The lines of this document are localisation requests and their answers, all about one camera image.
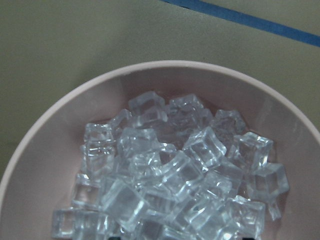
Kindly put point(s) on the clear ice cubes pile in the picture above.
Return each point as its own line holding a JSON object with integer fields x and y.
{"x": 172, "y": 170}

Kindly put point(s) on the pink bowl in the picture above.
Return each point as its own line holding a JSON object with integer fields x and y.
{"x": 40, "y": 173}

